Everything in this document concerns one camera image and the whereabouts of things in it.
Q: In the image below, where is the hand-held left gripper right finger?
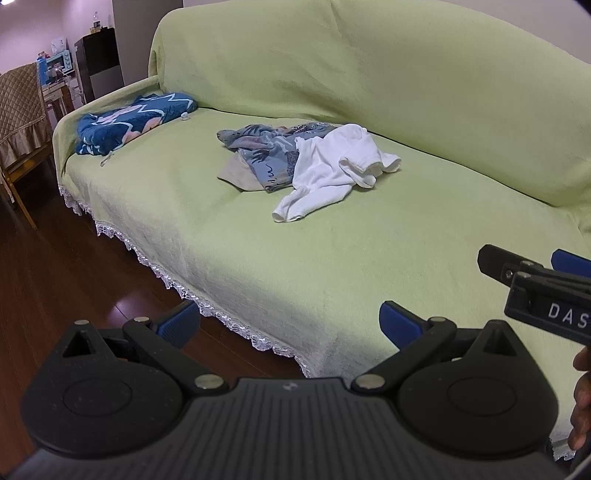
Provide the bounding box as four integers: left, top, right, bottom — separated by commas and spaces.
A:
351, 300, 522, 397

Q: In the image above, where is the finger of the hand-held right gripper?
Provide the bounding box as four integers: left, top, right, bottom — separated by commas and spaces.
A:
477, 244, 546, 288
551, 248, 591, 278

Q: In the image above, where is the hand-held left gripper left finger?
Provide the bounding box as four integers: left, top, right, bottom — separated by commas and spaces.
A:
60, 301, 230, 397

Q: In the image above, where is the white t-shirt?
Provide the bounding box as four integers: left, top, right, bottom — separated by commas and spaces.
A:
271, 123, 402, 224

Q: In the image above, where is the person's right hand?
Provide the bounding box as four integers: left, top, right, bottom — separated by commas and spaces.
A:
569, 344, 591, 452

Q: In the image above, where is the beige garment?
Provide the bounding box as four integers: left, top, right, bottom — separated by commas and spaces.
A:
217, 154, 267, 191

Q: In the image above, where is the grey-blue patterned garment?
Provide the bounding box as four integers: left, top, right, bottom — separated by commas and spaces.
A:
216, 122, 341, 193

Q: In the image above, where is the blue printed blanket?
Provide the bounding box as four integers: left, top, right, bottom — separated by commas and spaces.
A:
75, 92, 198, 158

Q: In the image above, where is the green covered sofa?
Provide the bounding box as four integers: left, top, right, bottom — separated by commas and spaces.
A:
51, 0, 591, 462

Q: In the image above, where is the white side table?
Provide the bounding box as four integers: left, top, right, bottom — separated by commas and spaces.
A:
41, 76, 85, 118

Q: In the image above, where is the chair with brown quilted cover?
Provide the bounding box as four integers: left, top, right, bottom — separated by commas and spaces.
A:
0, 62, 57, 230

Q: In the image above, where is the black mini fridge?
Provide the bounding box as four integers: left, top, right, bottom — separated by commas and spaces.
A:
74, 27, 125, 101

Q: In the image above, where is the blue toaster oven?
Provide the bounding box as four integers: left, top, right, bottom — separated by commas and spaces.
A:
44, 52, 76, 78

